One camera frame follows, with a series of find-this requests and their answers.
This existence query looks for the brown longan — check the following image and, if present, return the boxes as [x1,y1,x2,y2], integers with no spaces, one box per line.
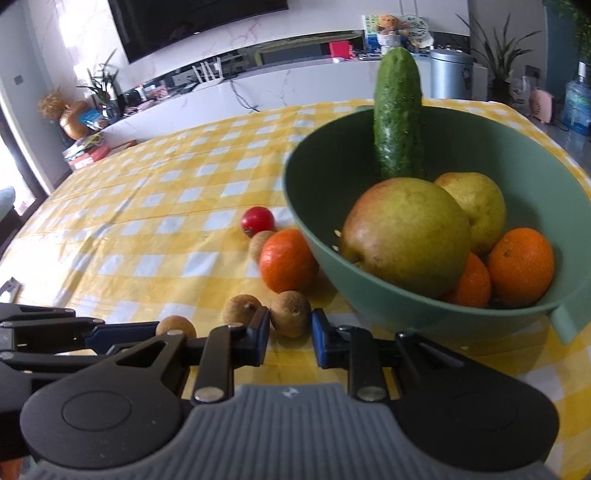
[270,290,311,338]
[221,294,262,326]
[249,230,276,264]
[155,315,197,338]

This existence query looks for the orange tangerine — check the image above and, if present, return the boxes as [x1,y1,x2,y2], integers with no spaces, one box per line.
[442,253,491,308]
[259,228,318,293]
[487,228,555,308]

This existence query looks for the yellow pear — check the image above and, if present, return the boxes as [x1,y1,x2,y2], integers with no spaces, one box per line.
[435,172,507,257]

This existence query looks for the green cucumber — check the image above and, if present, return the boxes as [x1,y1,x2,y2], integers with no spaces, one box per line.
[374,47,425,179]

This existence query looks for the orange tangerine on table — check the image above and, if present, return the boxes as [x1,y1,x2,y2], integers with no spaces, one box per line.
[259,228,318,293]

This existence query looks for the brown longan behind tangerine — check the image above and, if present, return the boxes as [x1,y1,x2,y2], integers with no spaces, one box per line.
[249,230,276,264]

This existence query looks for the red tomato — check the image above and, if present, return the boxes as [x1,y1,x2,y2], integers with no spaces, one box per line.
[240,206,274,238]

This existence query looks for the yellow checked tablecloth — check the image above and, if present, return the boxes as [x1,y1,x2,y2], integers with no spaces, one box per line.
[1,100,590,479]

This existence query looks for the green colander bowl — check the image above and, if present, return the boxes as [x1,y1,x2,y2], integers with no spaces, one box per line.
[283,106,590,343]

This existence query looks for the white wifi router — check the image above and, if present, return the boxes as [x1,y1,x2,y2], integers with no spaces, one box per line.
[191,57,224,90]

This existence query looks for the white TV cabinet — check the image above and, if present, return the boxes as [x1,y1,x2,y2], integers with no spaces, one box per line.
[98,57,433,148]

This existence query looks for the grey metal trash bin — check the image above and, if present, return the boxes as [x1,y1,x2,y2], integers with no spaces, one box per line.
[430,49,474,100]

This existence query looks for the brown vase with flowers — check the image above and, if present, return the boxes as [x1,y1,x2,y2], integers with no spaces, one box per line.
[37,89,90,140]

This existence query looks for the red box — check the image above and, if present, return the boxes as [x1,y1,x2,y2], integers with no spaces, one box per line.
[329,40,352,60]

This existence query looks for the teddy bear toy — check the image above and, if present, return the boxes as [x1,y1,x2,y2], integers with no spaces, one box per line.
[376,14,401,56]

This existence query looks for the potted green plant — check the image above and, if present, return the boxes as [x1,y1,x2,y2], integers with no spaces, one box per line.
[457,13,541,105]

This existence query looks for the blue water bottle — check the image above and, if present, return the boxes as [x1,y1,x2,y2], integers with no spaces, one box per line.
[562,61,591,136]

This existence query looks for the black wall television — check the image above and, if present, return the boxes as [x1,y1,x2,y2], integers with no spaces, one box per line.
[108,0,288,63]

